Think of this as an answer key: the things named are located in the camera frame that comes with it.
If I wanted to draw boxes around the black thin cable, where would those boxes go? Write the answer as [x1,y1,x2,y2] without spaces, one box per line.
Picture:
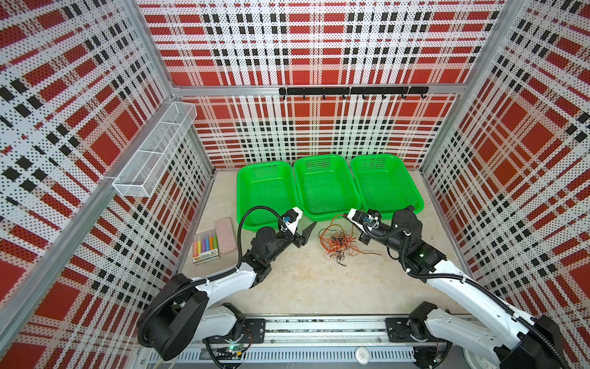
[328,232,358,267]

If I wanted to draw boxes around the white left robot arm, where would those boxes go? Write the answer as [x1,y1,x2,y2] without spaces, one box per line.
[137,205,317,361]

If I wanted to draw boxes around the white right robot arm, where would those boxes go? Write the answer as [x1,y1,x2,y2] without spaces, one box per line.
[345,208,569,368]

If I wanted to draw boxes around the middle green plastic basket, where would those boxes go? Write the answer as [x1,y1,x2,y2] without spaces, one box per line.
[293,155,361,221]

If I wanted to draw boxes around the green plastic basket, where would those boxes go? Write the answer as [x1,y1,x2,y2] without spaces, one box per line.
[237,161,298,222]
[293,155,361,221]
[350,154,424,220]

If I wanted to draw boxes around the right green plastic basket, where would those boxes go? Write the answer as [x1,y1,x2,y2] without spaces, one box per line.
[350,154,424,220]

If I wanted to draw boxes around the left green plastic basket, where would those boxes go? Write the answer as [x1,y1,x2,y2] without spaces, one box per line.
[237,161,298,222]

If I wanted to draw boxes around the pink eraser block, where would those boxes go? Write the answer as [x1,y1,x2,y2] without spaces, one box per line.
[215,217,238,255]

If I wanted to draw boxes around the coloured marker pack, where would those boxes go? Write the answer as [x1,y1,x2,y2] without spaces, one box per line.
[192,230,220,264]

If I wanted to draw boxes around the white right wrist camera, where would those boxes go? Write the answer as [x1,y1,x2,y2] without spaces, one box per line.
[348,208,382,224]

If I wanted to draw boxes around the metal base rail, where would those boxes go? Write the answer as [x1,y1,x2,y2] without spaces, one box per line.
[133,309,518,368]

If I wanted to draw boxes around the black hook rail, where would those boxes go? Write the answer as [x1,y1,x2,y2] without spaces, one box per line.
[278,86,430,97]

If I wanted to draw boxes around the white wire mesh shelf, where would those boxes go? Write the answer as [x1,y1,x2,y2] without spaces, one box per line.
[113,101,197,198]

